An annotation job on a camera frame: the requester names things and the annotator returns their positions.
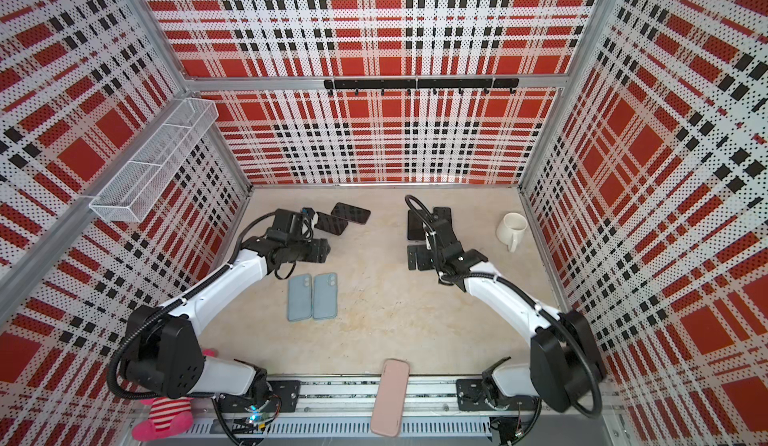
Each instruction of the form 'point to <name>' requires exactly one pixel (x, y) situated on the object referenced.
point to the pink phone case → (390, 403)
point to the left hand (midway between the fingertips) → (319, 252)
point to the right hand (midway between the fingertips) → (425, 253)
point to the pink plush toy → (169, 416)
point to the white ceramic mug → (510, 231)
